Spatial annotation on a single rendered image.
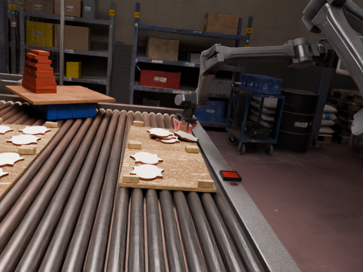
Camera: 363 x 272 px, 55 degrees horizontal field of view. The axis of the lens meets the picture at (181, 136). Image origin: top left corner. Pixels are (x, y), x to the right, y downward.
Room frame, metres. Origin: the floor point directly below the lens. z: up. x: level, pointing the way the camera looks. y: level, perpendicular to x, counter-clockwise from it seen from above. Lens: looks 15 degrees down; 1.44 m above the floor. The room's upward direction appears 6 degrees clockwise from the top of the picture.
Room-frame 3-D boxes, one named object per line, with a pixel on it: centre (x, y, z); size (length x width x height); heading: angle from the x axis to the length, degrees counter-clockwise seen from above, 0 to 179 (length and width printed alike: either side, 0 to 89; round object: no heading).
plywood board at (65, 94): (2.18, 0.79, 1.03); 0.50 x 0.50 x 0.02; 43
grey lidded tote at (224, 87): (6.02, -0.50, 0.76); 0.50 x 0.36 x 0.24; 103
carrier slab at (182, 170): (1.36, 0.05, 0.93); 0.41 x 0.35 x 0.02; 7
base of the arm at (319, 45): (1.52, -0.54, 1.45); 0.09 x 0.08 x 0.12; 28
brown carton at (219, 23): (6.02, -0.43, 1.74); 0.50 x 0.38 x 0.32; 98
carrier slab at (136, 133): (1.77, 0.10, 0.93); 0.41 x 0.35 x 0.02; 6
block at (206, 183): (1.18, -0.10, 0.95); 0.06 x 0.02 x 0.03; 97
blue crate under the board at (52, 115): (2.12, 0.75, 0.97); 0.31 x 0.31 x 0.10; 43
